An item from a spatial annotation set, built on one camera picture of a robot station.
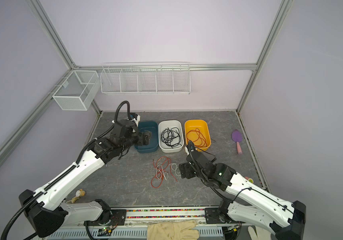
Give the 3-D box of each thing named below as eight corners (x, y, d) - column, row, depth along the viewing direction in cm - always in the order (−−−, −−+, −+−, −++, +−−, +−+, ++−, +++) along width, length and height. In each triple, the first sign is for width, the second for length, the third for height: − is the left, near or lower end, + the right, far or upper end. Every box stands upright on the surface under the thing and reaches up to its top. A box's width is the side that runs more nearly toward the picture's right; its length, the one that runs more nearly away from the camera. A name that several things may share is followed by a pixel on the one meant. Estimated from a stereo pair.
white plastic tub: (157, 153, 99) (155, 148, 94) (159, 125, 114) (158, 120, 109) (184, 153, 99) (184, 148, 94) (183, 125, 114) (183, 120, 109)
